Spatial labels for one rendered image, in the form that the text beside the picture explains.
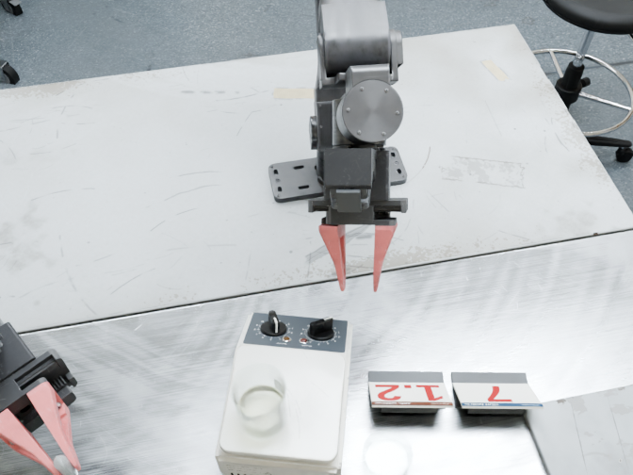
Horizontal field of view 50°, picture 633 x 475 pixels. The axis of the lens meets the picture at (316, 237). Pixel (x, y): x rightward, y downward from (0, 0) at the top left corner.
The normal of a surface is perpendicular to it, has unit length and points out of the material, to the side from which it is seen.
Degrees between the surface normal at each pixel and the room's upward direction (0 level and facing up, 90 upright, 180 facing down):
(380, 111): 43
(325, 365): 0
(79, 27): 0
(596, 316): 0
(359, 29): 16
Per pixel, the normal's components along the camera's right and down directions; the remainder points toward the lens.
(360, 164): -0.16, 0.10
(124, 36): 0.00, -0.60
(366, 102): 0.06, 0.10
